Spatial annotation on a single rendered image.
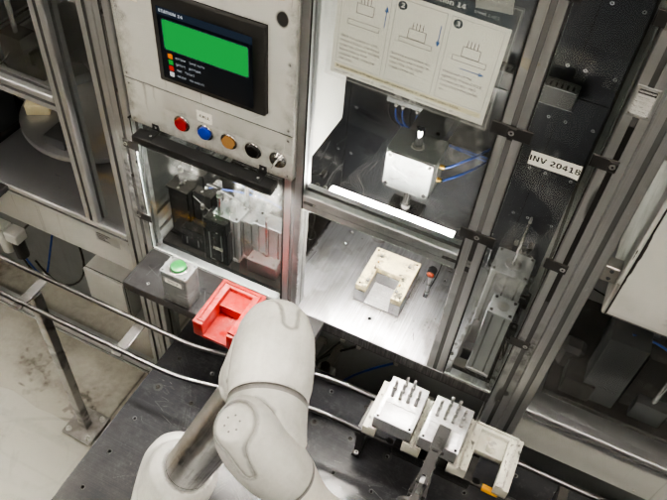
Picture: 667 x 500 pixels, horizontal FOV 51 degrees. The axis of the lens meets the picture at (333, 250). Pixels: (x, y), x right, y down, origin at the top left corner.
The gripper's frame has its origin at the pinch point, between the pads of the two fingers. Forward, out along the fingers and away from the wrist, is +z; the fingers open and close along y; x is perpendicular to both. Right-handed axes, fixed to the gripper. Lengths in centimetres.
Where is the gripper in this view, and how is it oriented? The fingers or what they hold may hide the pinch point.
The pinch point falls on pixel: (439, 443)
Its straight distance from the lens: 173.2
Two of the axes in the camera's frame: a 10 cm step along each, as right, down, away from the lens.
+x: -8.9, -3.7, 2.6
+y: 0.6, -6.7, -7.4
